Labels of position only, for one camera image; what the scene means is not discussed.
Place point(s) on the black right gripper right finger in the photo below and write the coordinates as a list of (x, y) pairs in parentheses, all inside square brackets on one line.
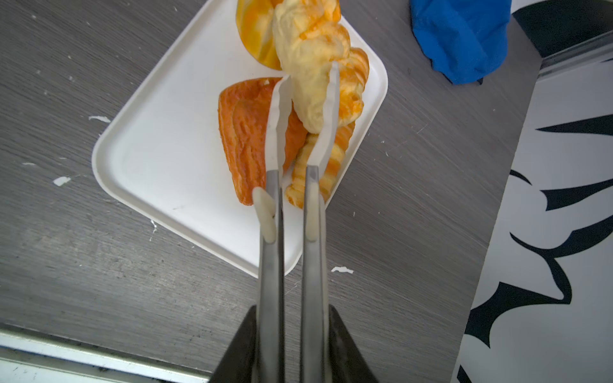
[(346, 361)]

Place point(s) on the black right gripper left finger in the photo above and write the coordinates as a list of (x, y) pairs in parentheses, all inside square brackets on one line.
[(237, 363)]

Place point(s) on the metal tongs white tips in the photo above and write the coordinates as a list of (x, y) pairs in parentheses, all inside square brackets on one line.
[(315, 365)]

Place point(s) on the brown triangular fake pastry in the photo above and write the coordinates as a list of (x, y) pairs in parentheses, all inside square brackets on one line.
[(243, 111)]

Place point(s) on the pale twisted fake bread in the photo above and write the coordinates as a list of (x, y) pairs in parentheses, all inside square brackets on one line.
[(308, 38)]

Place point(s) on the yellow fake bread bun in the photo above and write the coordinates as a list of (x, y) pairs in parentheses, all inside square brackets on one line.
[(254, 24)]

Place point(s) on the blue cap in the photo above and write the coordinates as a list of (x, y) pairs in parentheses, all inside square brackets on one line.
[(465, 40)]

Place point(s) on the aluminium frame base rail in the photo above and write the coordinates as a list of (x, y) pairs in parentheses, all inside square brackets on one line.
[(27, 357)]

